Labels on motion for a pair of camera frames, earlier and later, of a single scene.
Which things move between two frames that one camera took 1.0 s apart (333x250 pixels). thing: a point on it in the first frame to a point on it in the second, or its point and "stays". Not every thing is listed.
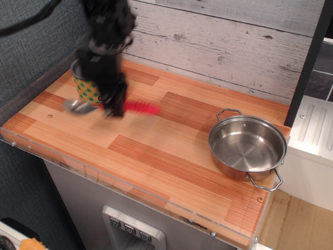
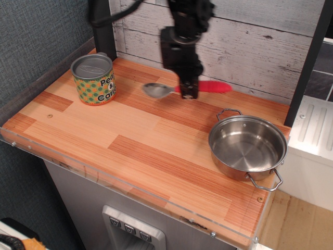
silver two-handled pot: x=244 y=146 stays
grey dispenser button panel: x=128 y=231 stays
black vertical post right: x=303 y=84 stays
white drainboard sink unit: x=307 y=172 stays
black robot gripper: x=101 y=48 to x=179 y=53
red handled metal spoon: x=81 y=107 to x=154 y=90
